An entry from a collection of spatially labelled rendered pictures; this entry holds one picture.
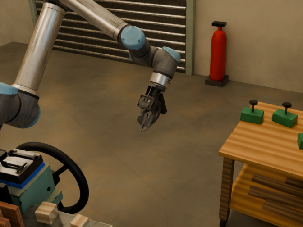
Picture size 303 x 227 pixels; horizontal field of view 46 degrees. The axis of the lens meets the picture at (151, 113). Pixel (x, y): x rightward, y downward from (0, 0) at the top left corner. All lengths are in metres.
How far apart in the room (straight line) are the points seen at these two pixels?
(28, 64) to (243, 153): 1.09
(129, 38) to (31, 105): 0.59
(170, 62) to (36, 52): 0.65
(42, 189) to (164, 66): 0.77
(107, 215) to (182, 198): 0.46
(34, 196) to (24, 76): 0.88
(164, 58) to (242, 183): 0.92
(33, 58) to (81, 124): 1.34
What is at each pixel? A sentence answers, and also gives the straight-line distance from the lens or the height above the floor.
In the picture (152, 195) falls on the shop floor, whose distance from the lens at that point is 2.28.
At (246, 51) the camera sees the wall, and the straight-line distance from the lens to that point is 3.54.
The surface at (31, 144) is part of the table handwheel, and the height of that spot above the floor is 0.95.
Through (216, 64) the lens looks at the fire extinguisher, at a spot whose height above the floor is 0.22.
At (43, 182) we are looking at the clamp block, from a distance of 1.03.
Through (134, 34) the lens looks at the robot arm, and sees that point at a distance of 1.46.
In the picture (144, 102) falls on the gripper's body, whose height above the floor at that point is 0.84.
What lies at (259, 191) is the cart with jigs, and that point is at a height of 0.20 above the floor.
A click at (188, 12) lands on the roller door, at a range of 3.55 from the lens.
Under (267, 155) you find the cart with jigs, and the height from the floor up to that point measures 0.53.
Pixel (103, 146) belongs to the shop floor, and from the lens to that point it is 2.73.
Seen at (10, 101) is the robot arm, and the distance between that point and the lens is 1.64.
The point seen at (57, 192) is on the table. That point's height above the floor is 0.87.
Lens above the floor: 1.57
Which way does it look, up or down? 30 degrees down
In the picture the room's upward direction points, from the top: 2 degrees counter-clockwise
